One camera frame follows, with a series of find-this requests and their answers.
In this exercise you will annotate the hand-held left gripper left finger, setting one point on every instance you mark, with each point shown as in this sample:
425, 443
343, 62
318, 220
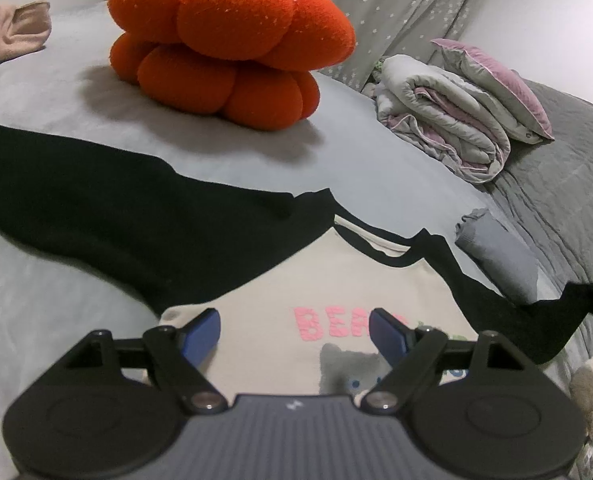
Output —
201, 332

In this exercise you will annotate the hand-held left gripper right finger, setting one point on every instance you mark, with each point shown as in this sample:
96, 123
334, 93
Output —
389, 335

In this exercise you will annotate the cream sweatshirt with black sleeves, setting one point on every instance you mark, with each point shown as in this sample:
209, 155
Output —
141, 230

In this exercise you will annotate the folded grey garment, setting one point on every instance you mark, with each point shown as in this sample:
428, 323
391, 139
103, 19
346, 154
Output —
506, 260

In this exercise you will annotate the white plush toy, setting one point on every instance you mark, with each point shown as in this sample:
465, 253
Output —
589, 395

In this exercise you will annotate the grey quilted bedspread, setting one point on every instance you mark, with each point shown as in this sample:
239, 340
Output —
566, 175

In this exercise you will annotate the grey-blue bed sheet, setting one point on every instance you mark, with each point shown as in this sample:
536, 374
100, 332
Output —
51, 320

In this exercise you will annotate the folded grey and pink quilt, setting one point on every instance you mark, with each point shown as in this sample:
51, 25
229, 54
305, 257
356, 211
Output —
441, 115

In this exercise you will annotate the grey and pink pillow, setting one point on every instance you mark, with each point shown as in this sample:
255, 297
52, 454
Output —
501, 90

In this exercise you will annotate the orange pumpkin plush pillow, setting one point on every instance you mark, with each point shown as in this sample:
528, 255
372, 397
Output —
226, 30

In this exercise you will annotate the grey star-print curtain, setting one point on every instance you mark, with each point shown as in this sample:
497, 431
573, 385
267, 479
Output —
391, 5

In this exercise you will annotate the beige pink cloth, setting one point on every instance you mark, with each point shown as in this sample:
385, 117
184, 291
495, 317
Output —
16, 30

